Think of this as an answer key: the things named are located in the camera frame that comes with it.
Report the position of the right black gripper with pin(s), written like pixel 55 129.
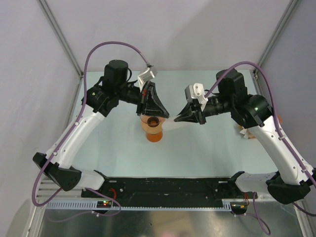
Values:
pixel 197 116

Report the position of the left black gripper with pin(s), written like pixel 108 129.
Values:
pixel 150 104

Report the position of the clear glass dripper cone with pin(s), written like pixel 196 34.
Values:
pixel 152 121

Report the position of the white paper coffee filter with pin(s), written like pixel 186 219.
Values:
pixel 170 124

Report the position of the orange glass carafe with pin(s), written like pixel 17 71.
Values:
pixel 154 137

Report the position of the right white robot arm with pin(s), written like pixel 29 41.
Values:
pixel 292 180

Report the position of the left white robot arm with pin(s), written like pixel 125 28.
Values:
pixel 114 86

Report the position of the orange filter holder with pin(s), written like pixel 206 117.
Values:
pixel 279 119

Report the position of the stack of paper filters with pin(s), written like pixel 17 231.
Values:
pixel 245 132

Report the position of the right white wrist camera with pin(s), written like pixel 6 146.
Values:
pixel 196 91

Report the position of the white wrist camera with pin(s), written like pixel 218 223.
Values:
pixel 148 74
pixel 196 91

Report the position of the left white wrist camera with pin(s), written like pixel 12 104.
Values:
pixel 148 74

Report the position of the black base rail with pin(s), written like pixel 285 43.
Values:
pixel 172 192

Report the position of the white slotted cable duct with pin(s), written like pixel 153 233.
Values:
pixel 225 205

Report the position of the left aluminium frame post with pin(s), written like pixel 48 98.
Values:
pixel 49 15

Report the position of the aluminium frame post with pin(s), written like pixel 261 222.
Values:
pixel 49 15
pixel 278 31

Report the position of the right aluminium frame post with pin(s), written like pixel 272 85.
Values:
pixel 278 31

